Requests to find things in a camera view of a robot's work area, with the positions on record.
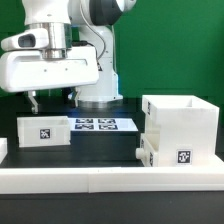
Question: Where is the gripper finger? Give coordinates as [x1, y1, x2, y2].
[68, 87, 80, 108]
[28, 91, 39, 114]

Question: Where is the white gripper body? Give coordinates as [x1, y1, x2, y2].
[0, 46, 99, 92]

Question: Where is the white front drawer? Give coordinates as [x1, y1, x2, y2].
[135, 134, 158, 167]

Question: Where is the white drawer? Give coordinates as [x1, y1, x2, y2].
[17, 116, 71, 147]
[135, 134, 158, 167]

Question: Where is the white drawer cabinet box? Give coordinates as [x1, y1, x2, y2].
[142, 95, 219, 167]

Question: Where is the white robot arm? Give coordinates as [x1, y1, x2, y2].
[0, 0, 137, 112]

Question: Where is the white rear drawer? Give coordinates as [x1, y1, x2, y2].
[17, 116, 71, 147]

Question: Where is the fiducial marker sheet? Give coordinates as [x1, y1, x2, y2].
[69, 118, 137, 132]

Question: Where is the white left fence block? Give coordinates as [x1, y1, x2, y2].
[0, 138, 8, 164]

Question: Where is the white front fence rail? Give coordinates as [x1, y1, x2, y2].
[0, 166, 224, 194]

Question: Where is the white fence rail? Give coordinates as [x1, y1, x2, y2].
[214, 155, 224, 167]
[0, 166, 224, 194]

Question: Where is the white right fence rail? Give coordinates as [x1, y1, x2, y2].
[214, 155, 224, 167]

